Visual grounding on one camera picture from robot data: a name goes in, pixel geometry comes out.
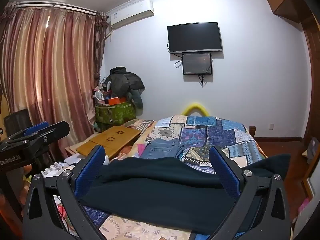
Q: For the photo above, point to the dark teal fleece pants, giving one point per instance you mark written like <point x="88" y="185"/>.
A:
<point x="162" y="187"/>

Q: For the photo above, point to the small white clutter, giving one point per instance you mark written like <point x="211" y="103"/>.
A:
<point x="53" y="169"/>

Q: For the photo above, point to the pink striped curtain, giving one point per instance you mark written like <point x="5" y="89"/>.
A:
<point x="50" y="67"/>

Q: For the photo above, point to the wooden bed post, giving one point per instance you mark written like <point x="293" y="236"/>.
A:
<point x="252" y="131"/>

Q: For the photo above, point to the white air conditioner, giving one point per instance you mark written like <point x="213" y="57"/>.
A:
<point x="130" y="13"/>

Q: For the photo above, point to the patchwork quilt bed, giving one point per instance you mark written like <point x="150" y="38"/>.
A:
<point x="200" y="132"/>

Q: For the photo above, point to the blue denim jeans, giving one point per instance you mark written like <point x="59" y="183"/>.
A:
<point x="160" y="148"/>

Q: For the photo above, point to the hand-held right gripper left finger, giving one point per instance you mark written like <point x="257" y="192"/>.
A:
<point x="88" y="172"/>

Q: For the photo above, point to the wooden lap desk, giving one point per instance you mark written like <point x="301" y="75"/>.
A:
<point x="112" y="136"/>

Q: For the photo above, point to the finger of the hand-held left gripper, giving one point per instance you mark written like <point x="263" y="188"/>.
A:
<point x="37" y="128"/>
<point x="55" y="130"/>

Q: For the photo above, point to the yellow foam tube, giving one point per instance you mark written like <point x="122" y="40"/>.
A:
<point x="194" y="106"/>

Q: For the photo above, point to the black ribbed appliance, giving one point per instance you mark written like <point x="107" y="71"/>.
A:
<point x="17" y="121"/>

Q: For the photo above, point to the black wall television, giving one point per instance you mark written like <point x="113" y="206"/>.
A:
<point x="195" y="36"/>

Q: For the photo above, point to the pile of dark clothes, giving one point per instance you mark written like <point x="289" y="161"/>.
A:
<point x="122" y="80"/>

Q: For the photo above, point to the grey purple cloth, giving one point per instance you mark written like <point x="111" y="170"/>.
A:
<point x="312" y="150"/>

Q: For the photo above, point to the small black wall monitor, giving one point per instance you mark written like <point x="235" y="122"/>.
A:
<point x="197" y="63"/>

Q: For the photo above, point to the white curtain rail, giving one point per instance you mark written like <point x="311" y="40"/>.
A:
<point x="55" y="6"/>

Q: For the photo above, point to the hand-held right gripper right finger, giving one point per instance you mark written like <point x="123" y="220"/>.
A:
<point x="226" y="172"/>

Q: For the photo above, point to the wooden door frame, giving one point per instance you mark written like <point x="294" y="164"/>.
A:
<point x="312" y="55"/>

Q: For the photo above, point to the green patterned storage bag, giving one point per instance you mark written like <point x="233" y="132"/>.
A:
<point x="115" y="115"/>

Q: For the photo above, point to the white crumpled paper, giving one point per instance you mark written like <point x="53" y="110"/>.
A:
<point x="73" y="160"/>

